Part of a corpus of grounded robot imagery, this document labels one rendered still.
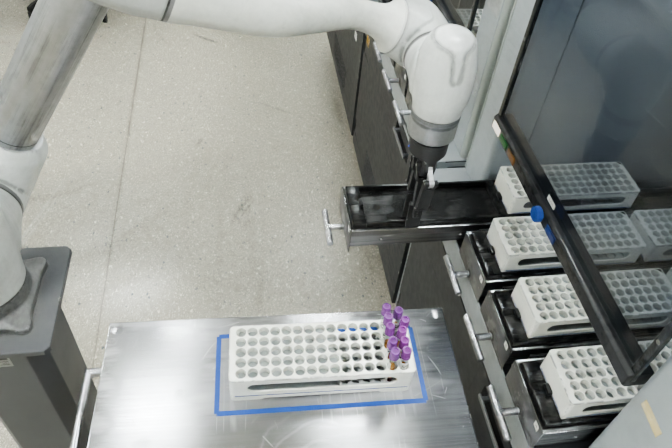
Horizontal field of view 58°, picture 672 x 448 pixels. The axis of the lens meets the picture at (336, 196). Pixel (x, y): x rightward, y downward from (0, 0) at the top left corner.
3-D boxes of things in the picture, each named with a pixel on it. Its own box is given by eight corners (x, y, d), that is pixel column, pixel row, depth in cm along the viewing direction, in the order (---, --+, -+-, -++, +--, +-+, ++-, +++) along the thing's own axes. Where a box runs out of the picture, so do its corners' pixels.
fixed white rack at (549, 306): (647, 286, 123) (661, 267, 119) (672, 329, 116) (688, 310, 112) (508, 296, 119) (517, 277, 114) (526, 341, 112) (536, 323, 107)
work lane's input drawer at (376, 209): (609, 194, 152) (624, 167, 146) (635, 236, 142) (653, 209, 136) (320, 208, 141) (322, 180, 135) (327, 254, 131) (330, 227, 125)
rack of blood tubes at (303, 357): (400, 337, 108) (405, 318, 104) (410, 390, 102) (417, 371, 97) (231, 346, 105) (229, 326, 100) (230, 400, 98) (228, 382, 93)
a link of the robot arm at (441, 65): (474, 126, 107) (452, 82, 116) (497, 48, 96) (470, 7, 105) (415, 128, 105) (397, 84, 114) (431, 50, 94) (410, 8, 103)
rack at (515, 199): (610, 180, 145) (621, 161, 141) (630, 211, 138) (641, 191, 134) (492, 185, 141) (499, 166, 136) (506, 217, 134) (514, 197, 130)
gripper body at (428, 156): (456, 148, 111) (445, 184, 118) (444, 119, 117) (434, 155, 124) (416, 149, 110) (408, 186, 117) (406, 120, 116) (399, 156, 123)
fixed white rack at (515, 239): (613, 229, 134) (624, 210, 129) (634, 265, 127) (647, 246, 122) (484, 237, 129) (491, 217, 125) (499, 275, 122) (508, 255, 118)
